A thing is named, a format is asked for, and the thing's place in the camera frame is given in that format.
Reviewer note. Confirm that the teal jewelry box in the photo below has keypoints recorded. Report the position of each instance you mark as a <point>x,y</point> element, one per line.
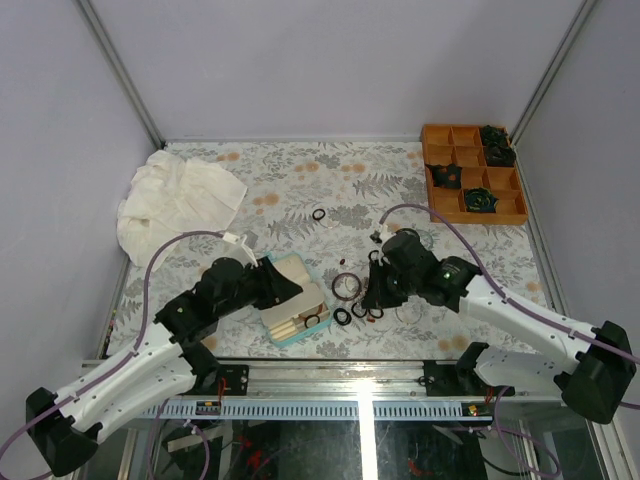
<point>282,322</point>

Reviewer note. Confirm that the thin wire hoop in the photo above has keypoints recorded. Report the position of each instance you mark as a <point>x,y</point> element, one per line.
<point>330,223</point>

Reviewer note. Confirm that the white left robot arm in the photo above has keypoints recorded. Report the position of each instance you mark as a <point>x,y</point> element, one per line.
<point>68,425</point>

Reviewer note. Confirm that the green jade bangle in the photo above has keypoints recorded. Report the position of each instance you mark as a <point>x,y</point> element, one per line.
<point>426,239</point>

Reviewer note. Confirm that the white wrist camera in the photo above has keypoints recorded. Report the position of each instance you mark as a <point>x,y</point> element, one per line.
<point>382,234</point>
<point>240,247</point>

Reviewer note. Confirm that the black hair tie double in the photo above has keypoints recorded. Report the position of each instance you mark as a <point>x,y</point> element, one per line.
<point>311,321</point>

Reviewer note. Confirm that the thin silver bangle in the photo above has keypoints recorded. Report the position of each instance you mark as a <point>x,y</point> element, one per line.
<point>409,314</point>

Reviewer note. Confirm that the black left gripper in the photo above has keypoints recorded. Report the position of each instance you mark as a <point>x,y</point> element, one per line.
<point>277,288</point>

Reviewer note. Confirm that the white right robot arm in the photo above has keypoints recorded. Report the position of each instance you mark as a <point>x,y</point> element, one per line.
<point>589,367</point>

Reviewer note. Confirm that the black scrunchie top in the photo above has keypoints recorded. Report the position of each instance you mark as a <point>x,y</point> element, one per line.
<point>492,135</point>

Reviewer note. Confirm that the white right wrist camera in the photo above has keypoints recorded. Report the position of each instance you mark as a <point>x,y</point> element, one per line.
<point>382,234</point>

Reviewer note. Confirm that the white crumpled cloth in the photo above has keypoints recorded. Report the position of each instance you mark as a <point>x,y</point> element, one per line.
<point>169,196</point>

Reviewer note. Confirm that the aluminium rail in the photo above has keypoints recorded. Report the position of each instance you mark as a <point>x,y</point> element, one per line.
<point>350,380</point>

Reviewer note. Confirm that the orange red bangle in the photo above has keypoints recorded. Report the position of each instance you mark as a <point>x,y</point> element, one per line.
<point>303,316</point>

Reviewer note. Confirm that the dark purple bangle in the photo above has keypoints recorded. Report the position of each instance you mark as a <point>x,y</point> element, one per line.
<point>344,276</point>

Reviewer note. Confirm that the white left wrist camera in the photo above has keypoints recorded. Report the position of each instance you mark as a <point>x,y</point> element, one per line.
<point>240,247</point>

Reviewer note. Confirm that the black green scrunchie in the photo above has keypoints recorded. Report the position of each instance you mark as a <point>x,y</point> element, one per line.
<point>480,200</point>

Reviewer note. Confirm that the black orange scrunchie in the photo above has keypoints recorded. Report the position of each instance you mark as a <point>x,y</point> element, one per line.
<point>445,176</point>

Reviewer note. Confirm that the floral table mat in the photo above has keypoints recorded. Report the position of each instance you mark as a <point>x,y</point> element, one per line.
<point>291,186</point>

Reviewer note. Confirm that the wooden compartment tray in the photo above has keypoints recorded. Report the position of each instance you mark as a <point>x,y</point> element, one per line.
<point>462,145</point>

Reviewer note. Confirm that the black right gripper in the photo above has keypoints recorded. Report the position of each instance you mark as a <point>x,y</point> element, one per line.
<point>376,297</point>

